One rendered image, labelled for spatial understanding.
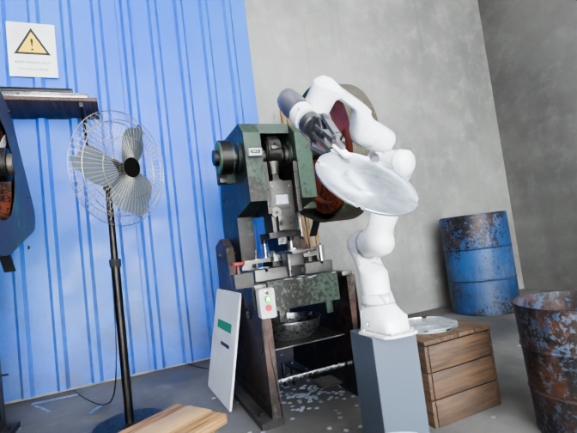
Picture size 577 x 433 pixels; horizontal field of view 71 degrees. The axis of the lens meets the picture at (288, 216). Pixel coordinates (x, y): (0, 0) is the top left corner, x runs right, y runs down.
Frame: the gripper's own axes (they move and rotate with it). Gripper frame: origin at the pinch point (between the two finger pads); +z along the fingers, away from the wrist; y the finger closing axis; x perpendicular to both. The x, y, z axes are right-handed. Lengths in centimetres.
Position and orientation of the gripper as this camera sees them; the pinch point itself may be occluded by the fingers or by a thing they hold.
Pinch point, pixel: (341, 153)
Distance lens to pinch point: 119.6
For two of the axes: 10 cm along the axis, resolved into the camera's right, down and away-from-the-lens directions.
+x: 8.6, -0.7, 5.1
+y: 2.7, -7.8, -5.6
